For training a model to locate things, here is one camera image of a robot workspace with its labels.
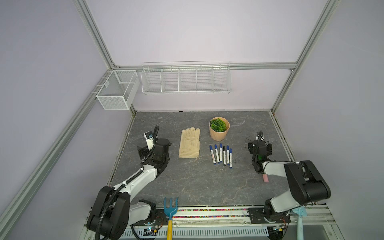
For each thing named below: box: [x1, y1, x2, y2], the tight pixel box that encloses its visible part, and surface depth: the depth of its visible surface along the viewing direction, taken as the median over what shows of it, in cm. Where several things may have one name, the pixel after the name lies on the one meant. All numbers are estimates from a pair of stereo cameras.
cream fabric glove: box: [178, 127, 200, 158], surface depth 104 cm
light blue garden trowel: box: [292, 206, 308, 240], surface depth 72 cm
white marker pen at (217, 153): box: [214, 144, 220, 163], surface depth 98 cm
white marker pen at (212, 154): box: [209, 145, 216, 165], surface depth 98 cm
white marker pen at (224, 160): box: [223, 146, 227, 166], surface depth 96 cm
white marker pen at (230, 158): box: [229, 148, 233, 169], surface depth 96 cm
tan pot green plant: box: [209, 117, 231, 142], surface depth 100 cm
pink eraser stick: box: [262, 174, 269, 183], surface depth 86 cm
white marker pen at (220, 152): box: [219, 143, 223, 163], surface depth 98 cm
